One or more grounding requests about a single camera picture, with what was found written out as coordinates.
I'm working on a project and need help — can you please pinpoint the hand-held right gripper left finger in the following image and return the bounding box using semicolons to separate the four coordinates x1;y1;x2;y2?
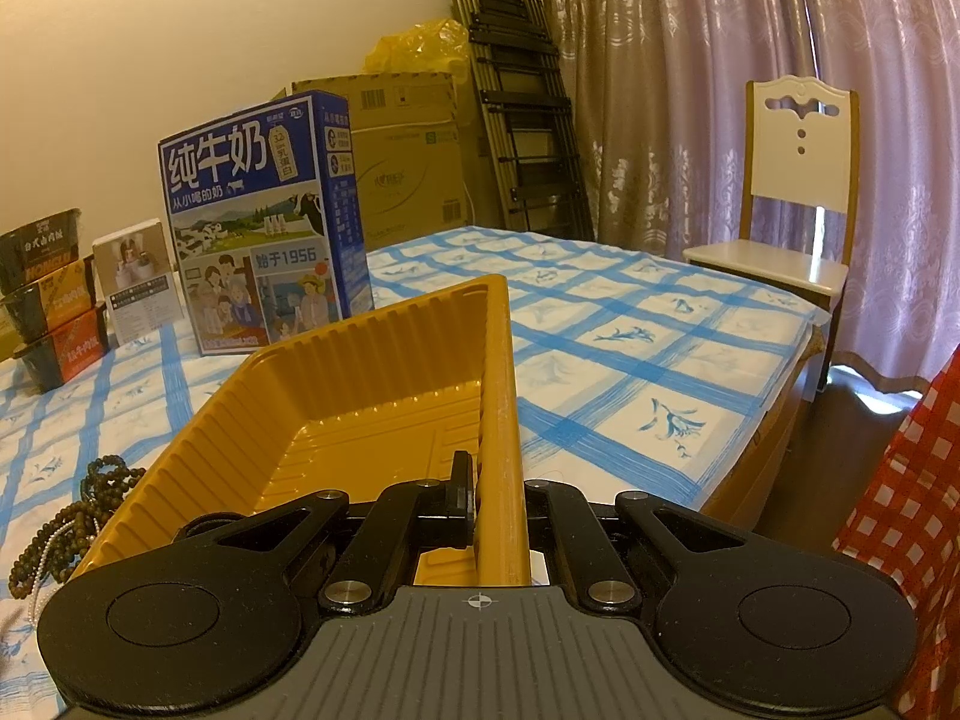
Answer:
174;450;482;612

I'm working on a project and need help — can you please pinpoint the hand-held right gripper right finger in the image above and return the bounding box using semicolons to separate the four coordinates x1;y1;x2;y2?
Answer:
523;480;760;612

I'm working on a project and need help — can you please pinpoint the yellow plastic tray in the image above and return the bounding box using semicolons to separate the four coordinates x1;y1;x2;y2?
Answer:
71;275;533;593

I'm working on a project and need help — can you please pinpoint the brown wooden bead necklace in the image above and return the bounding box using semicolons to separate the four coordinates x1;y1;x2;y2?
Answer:
7;454;147;601

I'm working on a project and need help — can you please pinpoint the clear bead bracelet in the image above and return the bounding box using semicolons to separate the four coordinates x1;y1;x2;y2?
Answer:
22;525;98;620

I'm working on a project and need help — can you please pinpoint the wooden table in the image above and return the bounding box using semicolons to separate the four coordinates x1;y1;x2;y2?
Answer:
705;330;820;533

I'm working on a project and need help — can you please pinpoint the printed cardboard box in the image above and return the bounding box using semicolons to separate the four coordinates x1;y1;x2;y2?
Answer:
349;124;497;252

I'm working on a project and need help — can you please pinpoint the blue milk carton box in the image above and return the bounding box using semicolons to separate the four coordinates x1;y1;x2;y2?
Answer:
157;90;376;357

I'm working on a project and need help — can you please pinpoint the red checked cloth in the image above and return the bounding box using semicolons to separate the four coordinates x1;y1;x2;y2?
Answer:
832;345;960;720

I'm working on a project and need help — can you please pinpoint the small white product box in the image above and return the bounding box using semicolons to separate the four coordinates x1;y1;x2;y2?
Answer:
92;219;185;346

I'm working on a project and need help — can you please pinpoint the black folding step ladder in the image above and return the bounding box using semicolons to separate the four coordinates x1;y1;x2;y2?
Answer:
450;0;597;241

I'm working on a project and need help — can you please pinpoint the cardboard box with barcode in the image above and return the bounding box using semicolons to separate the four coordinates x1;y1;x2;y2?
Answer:
292;71;485;137

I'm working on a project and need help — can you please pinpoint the white wooden chair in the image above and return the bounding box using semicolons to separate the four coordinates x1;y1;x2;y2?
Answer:
682;76;860;391

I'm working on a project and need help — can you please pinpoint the yellow-label instant noodle bowl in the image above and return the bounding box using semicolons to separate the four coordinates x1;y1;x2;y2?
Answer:
0;255;98;346

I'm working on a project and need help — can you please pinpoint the yellow plastic bag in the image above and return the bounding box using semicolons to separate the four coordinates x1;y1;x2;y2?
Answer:
364;19;470;80

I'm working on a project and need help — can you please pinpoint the black instant noodle bowl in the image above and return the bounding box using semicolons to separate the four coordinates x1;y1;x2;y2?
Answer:
0;208;83;293

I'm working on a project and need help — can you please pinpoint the pink patterned curtain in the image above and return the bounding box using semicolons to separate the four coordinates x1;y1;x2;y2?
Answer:
540;0;960;395

